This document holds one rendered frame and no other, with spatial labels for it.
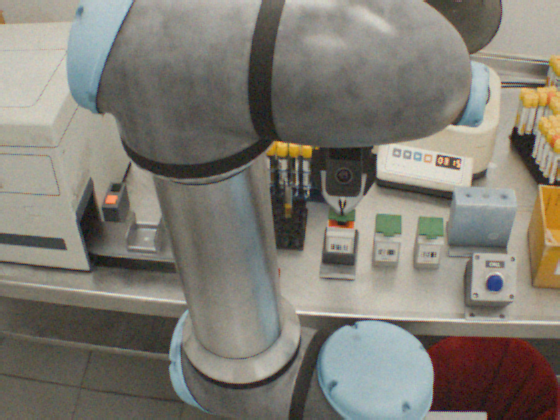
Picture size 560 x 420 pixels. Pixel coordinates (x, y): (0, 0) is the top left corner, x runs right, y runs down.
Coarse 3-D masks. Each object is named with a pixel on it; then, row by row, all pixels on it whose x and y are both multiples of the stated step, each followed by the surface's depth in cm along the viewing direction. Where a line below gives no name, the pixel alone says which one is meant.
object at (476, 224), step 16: (464, 192) 113; (480, 192) 113; (496, 192) 113; (512, 192) 113; (464, 208) 112; (480, 208) 112; (496, 208) 112; (512, 208) 111; (448, 224) 119; (464, 224) 114; (480, 224) 114; (496, 224) 114; (512, 224) 114; (448, 240) 118; (464, 240) 117; (480, 240) 117; (496, 240) 116
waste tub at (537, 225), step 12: (540, 192) 113; (552, 192) 115; (540, 204) 112; (552, 204) 116; (540, 216) 112; (552, 216) 118; (528, 228) 120; (540, 228) 111; (552, 228) 120; (528, 240) 119; (540, 240) 110; (540, 252) 109; (552, 252) 106; (540, 264) 108; (552, 264) 108; (540, 276) 110; (552, 276) 110
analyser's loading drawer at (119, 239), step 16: (80, 224) 118; (96, 224) 118; (112, 224) 118; (128, 224) 114; (144, 224) 117; (160, 224) 114; (96, 240) 116; (112, 240) 116; (128, 240) 113; (144, 240) 115; (160, 240) 114; (128, 256) 114; (144, 256) 113; (160, 256) 113
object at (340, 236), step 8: (328, 224) 112; (336, 224) 112; (344, 224) 113; (352, 224) 112; (328, 232) 112; (336, 232) 112; (344, 232) 112; (352, 232) 112; (328, 240) 112; (336, 240) 112; (344, 240) 112; (352, 240) 112; (328, 248) 114; (336, 248) 113; (344, 248) 113; (352, 248) 113
